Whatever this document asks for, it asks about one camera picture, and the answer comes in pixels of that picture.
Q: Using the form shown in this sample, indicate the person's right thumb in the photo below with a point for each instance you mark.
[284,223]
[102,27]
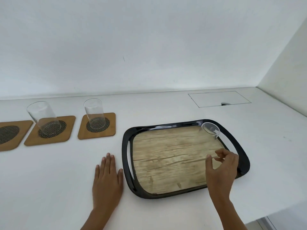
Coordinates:
[209,166]

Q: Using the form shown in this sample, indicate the wooden coaster with mesh inset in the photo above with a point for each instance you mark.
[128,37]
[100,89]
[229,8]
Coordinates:
[64,131]
[82,131]
[9,138]

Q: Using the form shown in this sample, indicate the person's left little finger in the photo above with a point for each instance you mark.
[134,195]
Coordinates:
[97,173]

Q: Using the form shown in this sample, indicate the person's left hand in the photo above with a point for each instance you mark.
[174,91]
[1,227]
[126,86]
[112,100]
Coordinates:
[106,186]

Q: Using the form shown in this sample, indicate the black tray with wood-look base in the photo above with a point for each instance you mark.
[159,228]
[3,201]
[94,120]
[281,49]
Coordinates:
[168,160]

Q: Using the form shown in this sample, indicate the person's right forearm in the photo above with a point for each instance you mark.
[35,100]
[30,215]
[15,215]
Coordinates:
[226,215]

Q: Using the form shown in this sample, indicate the person's left middle finger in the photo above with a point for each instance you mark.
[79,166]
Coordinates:
[108,164]

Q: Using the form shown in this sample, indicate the small clear drinking glass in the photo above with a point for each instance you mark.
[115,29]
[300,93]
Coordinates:
[212,131]

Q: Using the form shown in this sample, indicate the tall clear drinking glass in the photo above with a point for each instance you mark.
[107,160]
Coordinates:
[94,112]
[42,114]

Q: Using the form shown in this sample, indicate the person's right hand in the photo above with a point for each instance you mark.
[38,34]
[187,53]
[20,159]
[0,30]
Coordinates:
[221,182]

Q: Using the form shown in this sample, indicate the person's left forearm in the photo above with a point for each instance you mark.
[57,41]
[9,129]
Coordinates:
[97,220]

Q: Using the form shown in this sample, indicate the person's left thumb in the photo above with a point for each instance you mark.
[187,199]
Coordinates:
[120,178]

